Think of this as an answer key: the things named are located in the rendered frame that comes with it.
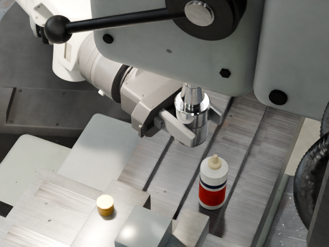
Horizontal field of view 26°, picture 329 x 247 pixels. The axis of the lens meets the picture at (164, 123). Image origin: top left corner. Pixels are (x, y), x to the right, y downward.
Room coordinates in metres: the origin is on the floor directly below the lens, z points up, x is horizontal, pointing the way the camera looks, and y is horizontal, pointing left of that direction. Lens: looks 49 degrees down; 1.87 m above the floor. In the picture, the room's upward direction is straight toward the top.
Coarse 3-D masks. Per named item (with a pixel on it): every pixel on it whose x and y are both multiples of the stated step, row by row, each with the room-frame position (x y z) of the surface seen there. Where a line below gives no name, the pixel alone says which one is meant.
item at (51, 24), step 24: (168, 0) 0.49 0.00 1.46; (192, 0) 0.48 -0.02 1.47; (216, 0) 0.48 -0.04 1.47; (240, 0) 0.48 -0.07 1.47; (48, 24) 0.54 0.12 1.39; (72, 24) 0.54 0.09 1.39; (96, 24) 0.52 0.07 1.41; (120, 24) 0.51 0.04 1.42; (192, 24) 0.49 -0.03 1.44; (216, 24) 0.48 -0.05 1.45
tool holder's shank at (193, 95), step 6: (186, 84) 0.62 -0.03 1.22; (186, 90) 0.61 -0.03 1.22; (192, 90) 0.61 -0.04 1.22; (198, 90) 0.61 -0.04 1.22; (180, 96) 0.62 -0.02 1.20; (186, 96) 0.61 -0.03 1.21; (192, 96) 0.61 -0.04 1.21; (198, 96) 0.61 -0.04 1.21; (204, 96) 0.62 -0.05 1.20; (186, 102) 0.61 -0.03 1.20; (192, 102) 0.61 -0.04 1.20; (198, 102) 0.61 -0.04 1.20
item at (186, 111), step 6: (174, 102) 0.62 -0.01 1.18; (180, 102) 0.62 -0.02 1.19; (204, 102) 0.62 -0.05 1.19; (210, 102) 0.62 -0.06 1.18; (180, 108) 0.61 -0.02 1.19; (186, 108) 0.61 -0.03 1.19; (192, 108) 0.61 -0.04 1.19; (198, 108) 0.61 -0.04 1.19; (204, 108) 0.61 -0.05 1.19; (180, 114) 0.61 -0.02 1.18; (186, 114) 0.60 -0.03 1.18; (192, 114) 0.60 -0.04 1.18; (198, 114) 0.60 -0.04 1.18; (204, 114) 0.61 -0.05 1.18
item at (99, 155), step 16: (96, 128) 0.83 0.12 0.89; (112, 128) 0.83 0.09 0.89; (128, 128) 0.83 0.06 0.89; (80, 144) 0.79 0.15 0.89; (96, 144) 0.79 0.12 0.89; (112, 144) 0.79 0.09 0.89; (128, 144) 0.79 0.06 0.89; (64, 160) 0.76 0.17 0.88; (80, 160) 0.76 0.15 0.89; (96, 160) 0.76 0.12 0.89; (112, 160) 0.76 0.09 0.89; (80, 176) 0.72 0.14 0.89; (96, 176) 0.72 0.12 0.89; (112, 176) 0.72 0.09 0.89; (288, 176) 0.72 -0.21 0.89; (272, 208) 0.66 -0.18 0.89
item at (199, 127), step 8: (176, 112) 0.61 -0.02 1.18; (208, 112) 0.61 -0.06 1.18; (184, 120) 0.60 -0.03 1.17; (192, 120) 0.60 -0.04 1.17; (200, 120) 0.60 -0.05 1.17; (208, 120) 0.62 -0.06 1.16; (192, 128) 0.60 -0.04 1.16; (200, 128) 0.60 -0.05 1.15; (208, 128) 0.62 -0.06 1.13; (200, 136) 0.60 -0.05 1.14; (184, 144) 0.60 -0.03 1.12; (200, 144) 0.60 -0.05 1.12
